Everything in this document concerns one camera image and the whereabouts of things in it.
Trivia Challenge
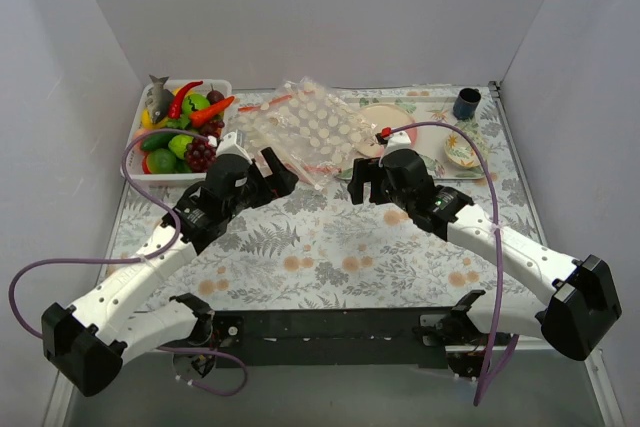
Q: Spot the dotted zip top bag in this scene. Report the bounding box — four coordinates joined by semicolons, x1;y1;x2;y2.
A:
225;77;372;191

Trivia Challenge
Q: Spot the dotted zip bag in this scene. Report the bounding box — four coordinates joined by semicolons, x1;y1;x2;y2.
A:
225;77;372;191
232;94;294;124

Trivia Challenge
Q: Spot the green lime toy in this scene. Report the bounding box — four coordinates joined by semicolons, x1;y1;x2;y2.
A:
168;134;195;160

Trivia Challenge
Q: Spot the orange carrot toy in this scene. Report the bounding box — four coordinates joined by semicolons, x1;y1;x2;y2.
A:
189;96;235;128

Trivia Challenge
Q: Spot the dark purple plum toy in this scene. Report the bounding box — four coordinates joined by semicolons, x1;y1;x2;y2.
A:
206;89;225;105

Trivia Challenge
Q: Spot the red chili pepper toy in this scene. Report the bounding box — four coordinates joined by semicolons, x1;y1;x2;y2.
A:
168;81;203;120

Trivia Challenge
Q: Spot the grey toy fish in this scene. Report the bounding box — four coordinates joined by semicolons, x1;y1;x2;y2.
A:
145;75;174;124

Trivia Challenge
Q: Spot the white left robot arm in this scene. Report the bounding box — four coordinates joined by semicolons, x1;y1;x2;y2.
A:
41;148;298;397

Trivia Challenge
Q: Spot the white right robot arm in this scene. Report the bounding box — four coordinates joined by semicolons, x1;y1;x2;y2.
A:
348;149;622;361

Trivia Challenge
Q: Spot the purple grape bunch toy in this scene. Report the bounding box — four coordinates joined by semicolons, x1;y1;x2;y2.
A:
184;118;225;173

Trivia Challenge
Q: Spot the pink beige round plate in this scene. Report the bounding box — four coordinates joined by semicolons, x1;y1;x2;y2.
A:
354;103;414;158

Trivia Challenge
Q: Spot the floral patterned bowl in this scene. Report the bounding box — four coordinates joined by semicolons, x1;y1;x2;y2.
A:
444;132;488;169

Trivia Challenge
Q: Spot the floral serving tray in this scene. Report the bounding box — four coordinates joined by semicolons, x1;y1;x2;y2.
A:
346;91;484;180

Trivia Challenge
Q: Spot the floral tablecloth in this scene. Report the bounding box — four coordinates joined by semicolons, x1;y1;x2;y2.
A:
108;86;543;310

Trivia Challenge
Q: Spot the green orange mango toy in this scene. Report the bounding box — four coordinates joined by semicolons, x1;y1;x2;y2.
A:
142;148;178;175

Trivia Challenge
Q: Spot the green cucumber toy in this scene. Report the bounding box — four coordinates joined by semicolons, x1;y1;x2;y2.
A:
140;131;178;153

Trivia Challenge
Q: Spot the green watermelon ball toy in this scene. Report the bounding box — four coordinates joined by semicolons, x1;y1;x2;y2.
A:
181;93;210;116

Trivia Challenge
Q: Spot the dark blue cup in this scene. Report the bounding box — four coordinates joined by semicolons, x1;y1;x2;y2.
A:
453;87;482;120

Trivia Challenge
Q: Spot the yellow lemon toy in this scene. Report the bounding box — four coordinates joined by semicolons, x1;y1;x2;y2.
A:
141;109;168;130

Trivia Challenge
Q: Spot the pink peach toy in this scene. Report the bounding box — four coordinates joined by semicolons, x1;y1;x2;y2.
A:
132;128;148;140

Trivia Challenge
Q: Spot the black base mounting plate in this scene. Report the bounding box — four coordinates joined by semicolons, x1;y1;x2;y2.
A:
154;306;516;381

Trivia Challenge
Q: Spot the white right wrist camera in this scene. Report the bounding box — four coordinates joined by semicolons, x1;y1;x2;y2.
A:
376;127;416;150

